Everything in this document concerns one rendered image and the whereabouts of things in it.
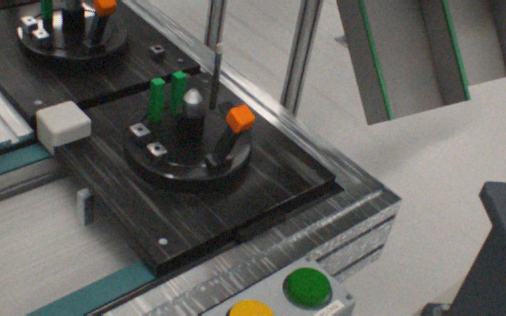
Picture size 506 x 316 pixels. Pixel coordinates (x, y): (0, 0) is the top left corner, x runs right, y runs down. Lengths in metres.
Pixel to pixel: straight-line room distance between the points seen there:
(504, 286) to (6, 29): 0.68
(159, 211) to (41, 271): 0.13
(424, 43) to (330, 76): 0.28
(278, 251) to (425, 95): 0.32
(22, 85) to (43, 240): 0.21
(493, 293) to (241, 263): 0.24
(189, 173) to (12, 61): 0.30
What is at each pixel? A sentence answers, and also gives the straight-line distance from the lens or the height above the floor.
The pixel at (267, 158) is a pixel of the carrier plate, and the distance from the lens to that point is 0.76.
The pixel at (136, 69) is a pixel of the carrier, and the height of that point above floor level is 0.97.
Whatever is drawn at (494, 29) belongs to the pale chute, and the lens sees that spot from 1.02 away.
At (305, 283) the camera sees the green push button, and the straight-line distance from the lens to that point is 0.64.
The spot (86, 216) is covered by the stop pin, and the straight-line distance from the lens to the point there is 0.71.
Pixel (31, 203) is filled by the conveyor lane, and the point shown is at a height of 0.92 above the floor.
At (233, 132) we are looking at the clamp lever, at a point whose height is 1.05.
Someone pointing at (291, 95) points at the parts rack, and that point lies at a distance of 0.88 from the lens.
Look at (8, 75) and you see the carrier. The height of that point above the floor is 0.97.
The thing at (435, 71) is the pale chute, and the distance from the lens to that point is 0.90.
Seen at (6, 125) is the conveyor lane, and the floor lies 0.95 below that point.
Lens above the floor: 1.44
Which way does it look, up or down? 39 degrees down
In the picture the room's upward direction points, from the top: 11 degrees clockwise
